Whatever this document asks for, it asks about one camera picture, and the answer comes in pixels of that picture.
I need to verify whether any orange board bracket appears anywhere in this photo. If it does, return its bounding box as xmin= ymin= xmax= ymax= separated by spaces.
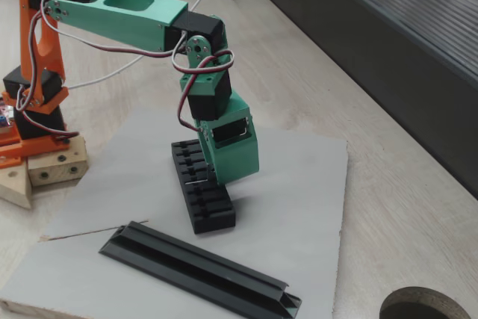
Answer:
xmin=0 ymin=130 xmax=23 ymax=167

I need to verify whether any wooden base block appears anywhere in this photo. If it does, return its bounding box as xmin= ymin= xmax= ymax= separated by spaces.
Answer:
xmin=28 ymin=135 xmax=90 ymax=188

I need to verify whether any dark grey metal bracket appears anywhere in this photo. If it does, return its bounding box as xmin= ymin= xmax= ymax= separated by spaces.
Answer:
xmin=184 ymin=165 xmax=217 ymax=185

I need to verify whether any black slotted rack block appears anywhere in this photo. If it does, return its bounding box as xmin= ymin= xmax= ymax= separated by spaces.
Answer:
xmin=171 ymin=139 xmax=238 ymax=235

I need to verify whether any white USB cable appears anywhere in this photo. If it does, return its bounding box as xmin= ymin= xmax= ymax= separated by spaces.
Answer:
xmin=66 ymin=0 xmax=227 ymax=90

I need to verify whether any grey plywood board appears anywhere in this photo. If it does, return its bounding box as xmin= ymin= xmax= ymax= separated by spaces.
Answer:
xmin=0 ymin=107 xmax=349 ymax=319

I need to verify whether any beige wooden block with hole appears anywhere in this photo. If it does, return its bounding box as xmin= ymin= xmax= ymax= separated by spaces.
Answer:
xmin=0 ymin=157 xmax=34 ymax=211

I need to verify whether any black channel rail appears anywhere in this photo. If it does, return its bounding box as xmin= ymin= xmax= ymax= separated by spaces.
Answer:
xmin=98 ymin=220 xmax=302 ymax=319

